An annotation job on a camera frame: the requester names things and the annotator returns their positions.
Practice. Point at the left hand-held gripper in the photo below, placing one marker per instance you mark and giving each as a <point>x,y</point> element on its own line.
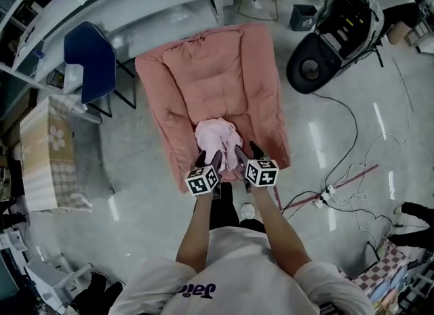
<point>200,182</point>

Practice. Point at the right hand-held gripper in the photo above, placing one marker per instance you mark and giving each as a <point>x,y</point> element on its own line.
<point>261,173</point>

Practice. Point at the light pink cloth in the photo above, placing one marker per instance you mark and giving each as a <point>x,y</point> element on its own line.
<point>217,137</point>

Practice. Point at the pink cushioned seat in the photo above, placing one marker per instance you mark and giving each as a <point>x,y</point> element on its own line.
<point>217,80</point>

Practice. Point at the person's left forearm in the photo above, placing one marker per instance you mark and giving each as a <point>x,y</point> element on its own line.
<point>196,229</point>

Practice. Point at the person's right forearm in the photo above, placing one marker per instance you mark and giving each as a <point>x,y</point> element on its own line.
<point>278,225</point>

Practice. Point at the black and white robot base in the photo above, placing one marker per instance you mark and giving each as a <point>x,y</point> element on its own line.
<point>315,63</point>

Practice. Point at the pink checkered cloth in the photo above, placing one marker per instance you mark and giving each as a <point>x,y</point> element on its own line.
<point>390,259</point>

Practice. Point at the person's black trousers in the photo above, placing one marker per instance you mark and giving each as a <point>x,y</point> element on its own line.
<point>225,208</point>

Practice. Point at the person's white shoe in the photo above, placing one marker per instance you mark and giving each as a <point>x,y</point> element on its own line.
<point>247,210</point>

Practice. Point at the white power strip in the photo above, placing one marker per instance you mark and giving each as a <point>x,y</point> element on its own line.
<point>328,190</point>

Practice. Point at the person's white t-shirt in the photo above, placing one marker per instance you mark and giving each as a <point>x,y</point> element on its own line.
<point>244,279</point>

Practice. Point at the dark square waste bin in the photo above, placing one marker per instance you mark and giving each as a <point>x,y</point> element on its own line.
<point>302,19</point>

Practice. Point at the blue folding chair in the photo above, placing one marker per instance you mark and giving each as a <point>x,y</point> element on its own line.
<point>89,59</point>

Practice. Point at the flower patterned checkered box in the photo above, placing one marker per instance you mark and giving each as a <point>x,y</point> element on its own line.
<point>51,158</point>

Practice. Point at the white metal shelf rack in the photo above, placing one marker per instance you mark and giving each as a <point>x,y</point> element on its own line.
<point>142,5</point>

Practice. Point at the black mesh basket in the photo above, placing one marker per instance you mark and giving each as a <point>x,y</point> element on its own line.
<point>55,78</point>

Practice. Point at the white small table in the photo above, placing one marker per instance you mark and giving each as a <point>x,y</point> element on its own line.
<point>51,273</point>

